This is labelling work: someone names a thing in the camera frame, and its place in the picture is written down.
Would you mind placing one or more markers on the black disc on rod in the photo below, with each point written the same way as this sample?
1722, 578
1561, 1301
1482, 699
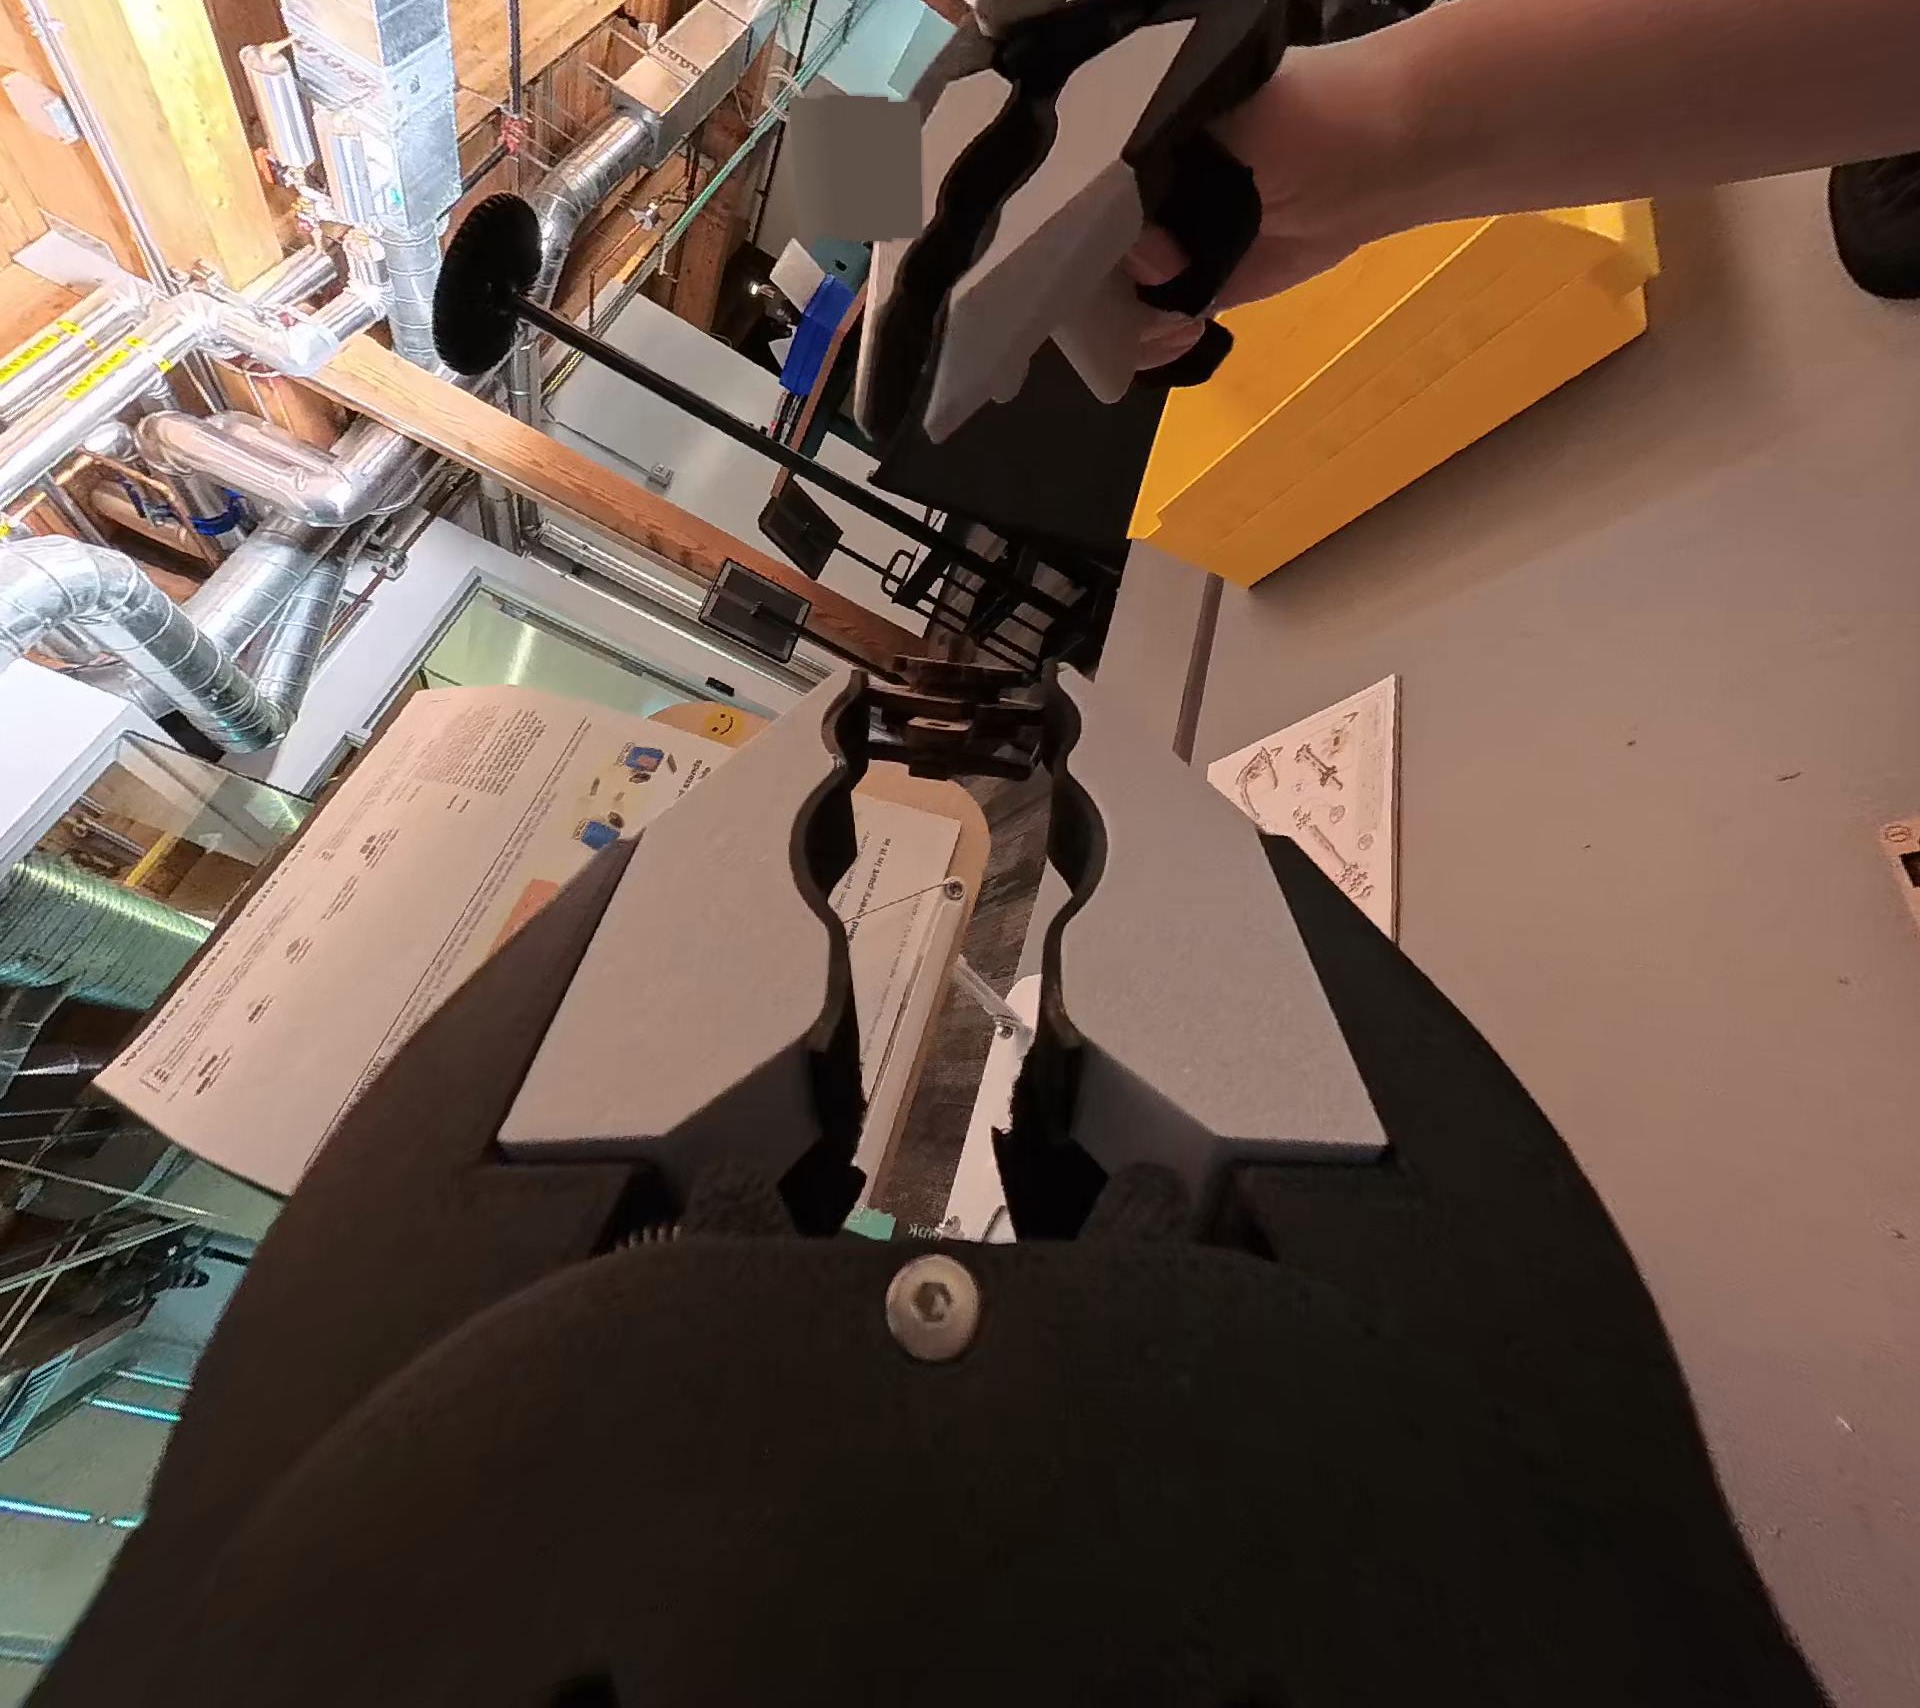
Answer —
486, 291

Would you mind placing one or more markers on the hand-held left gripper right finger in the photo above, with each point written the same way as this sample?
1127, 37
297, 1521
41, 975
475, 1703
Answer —
1202, 990

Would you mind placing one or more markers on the yellow box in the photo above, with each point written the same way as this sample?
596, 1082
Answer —
1424, 388

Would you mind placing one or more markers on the illustrated paper card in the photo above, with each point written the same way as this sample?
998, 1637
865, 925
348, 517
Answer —
1335, 793

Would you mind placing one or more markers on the yellow smiley sticker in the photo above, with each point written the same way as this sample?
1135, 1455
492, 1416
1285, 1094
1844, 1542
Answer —
723, 725

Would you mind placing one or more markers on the silver insulated pipe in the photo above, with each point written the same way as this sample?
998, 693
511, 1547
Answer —
285, 473
133, 628

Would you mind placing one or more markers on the person's right forearm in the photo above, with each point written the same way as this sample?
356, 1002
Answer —
1647, 43

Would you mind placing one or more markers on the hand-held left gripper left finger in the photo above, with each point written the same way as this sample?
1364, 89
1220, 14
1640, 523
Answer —
676, 990

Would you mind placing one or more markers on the blue storage bin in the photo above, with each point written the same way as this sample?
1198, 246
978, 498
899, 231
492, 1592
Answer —
820, 329

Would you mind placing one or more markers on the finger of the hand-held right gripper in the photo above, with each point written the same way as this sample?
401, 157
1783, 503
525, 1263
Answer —
973, 142
1047, 225

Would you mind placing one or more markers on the silver round air duct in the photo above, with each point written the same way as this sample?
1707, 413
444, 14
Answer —
733, 14

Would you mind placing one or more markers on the black textured pad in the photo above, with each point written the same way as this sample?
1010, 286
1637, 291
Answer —
1881, 231

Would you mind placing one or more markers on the wooden laser-cut parts sheet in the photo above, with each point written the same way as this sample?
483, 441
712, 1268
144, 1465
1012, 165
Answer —
1909, 879

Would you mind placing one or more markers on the paper instruction sheet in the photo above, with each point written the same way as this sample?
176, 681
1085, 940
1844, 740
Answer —
373, 899

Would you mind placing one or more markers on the round wooden model assembly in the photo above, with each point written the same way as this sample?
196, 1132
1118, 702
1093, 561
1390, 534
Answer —
950, 733

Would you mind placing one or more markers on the person's right hand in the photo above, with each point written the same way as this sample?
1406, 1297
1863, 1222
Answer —
1320, 181

